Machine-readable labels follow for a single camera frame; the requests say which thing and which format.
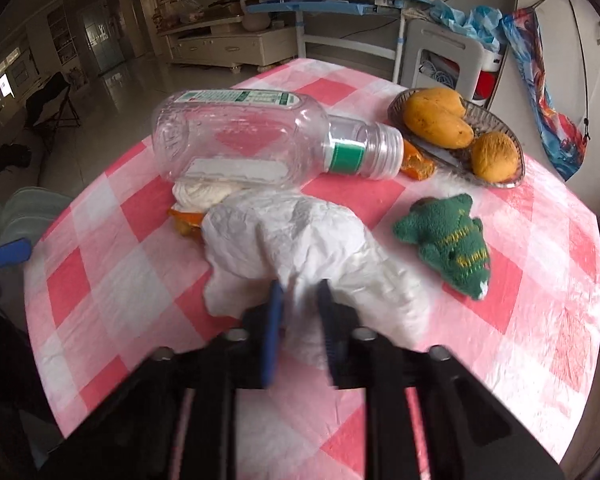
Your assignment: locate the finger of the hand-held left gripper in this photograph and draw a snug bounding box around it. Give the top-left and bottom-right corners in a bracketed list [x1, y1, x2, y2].
[0, 238, 34, 312]

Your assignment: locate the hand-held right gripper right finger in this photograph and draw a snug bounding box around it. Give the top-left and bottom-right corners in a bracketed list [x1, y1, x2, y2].
[315, 279, 568, 480]

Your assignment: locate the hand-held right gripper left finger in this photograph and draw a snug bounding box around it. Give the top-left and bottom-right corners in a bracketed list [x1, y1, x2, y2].
[40, 279, 286, 480]

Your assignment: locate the large white tissue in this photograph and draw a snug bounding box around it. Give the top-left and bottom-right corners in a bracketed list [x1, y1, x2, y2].
[201, 189, 432, 362]

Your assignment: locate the orange peel piece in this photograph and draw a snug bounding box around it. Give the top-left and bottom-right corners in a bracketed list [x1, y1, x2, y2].
[399, 140, 437, 181]
[168, 207, 209, 237]

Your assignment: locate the green plush crocodile toy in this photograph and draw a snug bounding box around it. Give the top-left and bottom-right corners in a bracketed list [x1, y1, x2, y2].
[392, 193, 492, 302]

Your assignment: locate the small white tissue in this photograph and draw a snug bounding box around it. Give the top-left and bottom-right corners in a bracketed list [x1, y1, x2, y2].
[172, 177, 247, 211]

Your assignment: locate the clear plastic bottle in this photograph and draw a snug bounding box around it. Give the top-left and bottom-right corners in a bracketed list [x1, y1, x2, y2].
[151, 88, 405, 184]

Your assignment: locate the light blue sofa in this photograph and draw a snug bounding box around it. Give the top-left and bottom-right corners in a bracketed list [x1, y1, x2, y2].
[0, 184, 74, 272]

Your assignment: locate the black cloth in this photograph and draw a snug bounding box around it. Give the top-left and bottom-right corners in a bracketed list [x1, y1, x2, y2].
[0, 143, 31, 177]

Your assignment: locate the pink checkered table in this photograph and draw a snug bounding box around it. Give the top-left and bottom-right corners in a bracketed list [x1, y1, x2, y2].
[23, 57, 600, 467]

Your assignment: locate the black folding chair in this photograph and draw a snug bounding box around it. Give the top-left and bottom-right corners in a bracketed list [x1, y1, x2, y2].
[25, 70, 81, 137]

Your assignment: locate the yellow mango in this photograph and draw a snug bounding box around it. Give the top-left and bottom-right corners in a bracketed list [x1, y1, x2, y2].
[420, 87, 469, 119]
[403, 91, 476, 150]

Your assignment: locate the round brownish mango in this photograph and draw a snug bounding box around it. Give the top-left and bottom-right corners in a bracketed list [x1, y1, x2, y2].
[469, 131, 521, 184]

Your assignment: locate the glass fruit dish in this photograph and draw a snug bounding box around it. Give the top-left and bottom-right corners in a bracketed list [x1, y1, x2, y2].
[387, 87, 525, 190]

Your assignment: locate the cream television cabinet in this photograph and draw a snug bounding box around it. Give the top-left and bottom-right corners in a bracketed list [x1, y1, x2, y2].
[157, 10, 301, 72]

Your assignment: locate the red and white container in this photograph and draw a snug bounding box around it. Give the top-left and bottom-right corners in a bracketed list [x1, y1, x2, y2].
[474, 57, 506, 106]

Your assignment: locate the clear plastic bag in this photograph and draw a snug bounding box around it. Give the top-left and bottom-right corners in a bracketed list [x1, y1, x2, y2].
[177, 0, 206, 24]

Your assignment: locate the colourful printed bag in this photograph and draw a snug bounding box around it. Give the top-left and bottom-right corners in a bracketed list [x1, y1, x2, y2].
[500, 0, 593, 184]

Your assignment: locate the white plastic stool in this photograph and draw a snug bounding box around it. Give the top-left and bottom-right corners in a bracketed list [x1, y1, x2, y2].
[402, 18, 486, 106]

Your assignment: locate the beige kettlebell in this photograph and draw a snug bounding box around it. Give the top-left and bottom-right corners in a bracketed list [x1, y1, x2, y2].
[240, 0, 276, 33]

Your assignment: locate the blue study desk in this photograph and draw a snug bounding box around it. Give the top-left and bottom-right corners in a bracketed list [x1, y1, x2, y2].
[237, 0, 434, 84]

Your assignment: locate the blue plastic bag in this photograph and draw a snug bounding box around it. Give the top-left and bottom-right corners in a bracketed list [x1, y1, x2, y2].
[429, 0, 506, 51]

